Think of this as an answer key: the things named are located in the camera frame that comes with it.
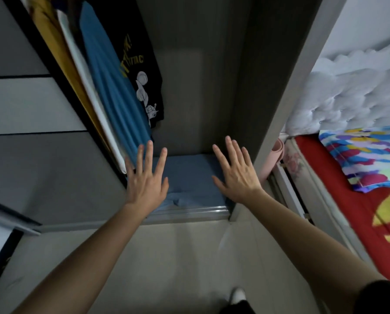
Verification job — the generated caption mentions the black trousers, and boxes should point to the black trousers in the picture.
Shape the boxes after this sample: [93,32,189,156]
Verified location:
[219,300,256,314]

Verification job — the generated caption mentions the red and yellow blanket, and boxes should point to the red and yellow blanket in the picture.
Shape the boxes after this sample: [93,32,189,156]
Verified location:
[295,134,390,289]

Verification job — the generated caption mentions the pink rolled mat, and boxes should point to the pink rolled mat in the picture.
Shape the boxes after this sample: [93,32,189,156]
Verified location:
[259,138,285,184]

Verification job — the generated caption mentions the white shoe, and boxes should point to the white shoe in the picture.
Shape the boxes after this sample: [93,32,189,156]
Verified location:
[229,287,247,305]

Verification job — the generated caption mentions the multicoloured pillow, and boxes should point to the multicoloured pillow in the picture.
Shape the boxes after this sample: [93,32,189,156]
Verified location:
[318,125,390,193]

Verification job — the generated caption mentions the black printed hanging t-shirt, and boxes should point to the black printed hanging t-shirt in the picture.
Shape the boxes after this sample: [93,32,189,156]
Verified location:
[84,0,165,128]

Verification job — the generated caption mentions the yellow hanging garment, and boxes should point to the yellow hanging garment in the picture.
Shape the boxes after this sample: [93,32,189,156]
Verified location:
[27,0,112,152]

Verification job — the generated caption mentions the white bed frame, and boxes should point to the white bed frame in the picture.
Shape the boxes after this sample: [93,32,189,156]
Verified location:
[268,163,314,224]

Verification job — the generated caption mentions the floral mattress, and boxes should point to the floral mattress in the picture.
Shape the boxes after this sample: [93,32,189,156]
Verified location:
[281,137,377,270]

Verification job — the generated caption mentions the white hanging garment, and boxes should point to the white hanging garment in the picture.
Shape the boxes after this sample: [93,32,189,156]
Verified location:
[53,10,127,174]

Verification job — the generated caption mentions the person's right hand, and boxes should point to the person's right hand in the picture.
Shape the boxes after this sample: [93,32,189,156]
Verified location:
[211,136,264,205]

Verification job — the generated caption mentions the person's right forearm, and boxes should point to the person's right forearm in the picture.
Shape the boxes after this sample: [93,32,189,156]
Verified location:
[245,189,390,314]

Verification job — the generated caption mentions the person's left forearm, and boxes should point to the person's left forearm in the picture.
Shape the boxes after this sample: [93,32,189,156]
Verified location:
[12,203,150,314]

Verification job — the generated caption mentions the blue hanging garment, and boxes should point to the blue hanging garment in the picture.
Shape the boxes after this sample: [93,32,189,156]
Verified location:
[79,0,153,167]

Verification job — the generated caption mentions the white tufted headboard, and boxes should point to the white tufted headboard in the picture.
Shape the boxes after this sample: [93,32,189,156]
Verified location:
[285,37,390,137]

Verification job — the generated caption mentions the folded blue cloth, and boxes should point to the folded blue cloth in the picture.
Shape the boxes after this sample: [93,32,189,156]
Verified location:
[152,154,230,212]

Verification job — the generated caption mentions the black sleeve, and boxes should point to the black sleeve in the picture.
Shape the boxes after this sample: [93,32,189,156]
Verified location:
[353,280,390,314]

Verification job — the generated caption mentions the grey panelled sliding wardrobe door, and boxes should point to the grey panelled sliding wardrobe door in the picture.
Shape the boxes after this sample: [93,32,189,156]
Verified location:
[0,0,127,235]

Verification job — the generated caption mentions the grey wardrobe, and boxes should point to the grey wardrobe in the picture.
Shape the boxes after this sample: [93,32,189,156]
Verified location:
[2,0,349,233]

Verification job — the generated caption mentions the person's left hand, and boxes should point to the person's left hand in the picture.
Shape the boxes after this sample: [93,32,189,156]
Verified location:
[124,140,169,217]

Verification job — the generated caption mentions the metal sliding door rail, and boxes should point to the metal sliding door rail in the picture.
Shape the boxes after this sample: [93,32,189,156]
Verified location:
[143,206,231,225]

